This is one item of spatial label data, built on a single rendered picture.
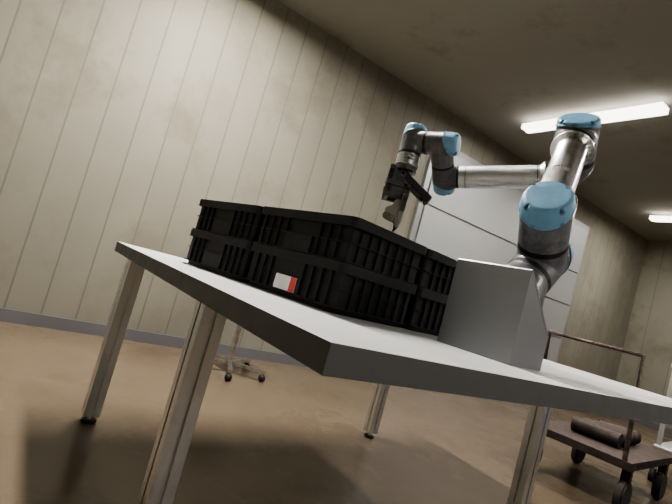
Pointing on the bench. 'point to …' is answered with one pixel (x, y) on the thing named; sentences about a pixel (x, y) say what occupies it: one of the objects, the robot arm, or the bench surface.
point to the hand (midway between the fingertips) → (397, 226)
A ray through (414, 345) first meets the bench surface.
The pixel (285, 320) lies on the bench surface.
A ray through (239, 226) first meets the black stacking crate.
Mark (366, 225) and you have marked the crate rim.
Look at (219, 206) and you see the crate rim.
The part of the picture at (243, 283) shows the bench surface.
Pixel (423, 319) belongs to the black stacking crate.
